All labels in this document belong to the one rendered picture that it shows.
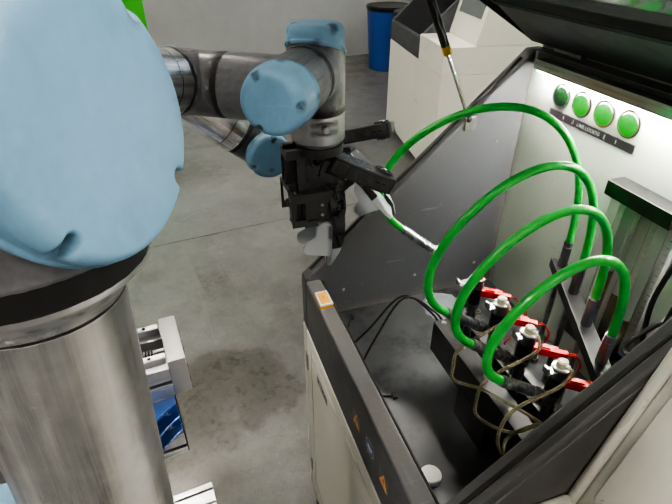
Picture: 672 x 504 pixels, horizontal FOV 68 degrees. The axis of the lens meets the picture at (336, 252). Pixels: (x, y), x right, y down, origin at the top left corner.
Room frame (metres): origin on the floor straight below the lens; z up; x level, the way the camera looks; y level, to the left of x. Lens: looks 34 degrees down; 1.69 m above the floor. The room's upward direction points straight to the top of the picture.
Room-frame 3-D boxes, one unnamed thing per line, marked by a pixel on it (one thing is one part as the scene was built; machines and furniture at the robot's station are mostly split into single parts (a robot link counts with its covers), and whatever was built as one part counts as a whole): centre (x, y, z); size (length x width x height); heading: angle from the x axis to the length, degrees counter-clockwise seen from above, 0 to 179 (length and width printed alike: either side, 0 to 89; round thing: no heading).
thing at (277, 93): (0.58, 0.07, 1.53); 0.11 x 0.11 x 0.08; 74
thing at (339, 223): (0.66, 0.00, 1.31); 0.05 x 0.02 x 0.09; 19
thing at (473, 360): (0.66, -0.31, 0.91); 0.34 x 0.10 x 0.15; 19
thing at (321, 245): (0.66, 0.02, 1.26); 0.06 x 0.03 x 0.09; 109
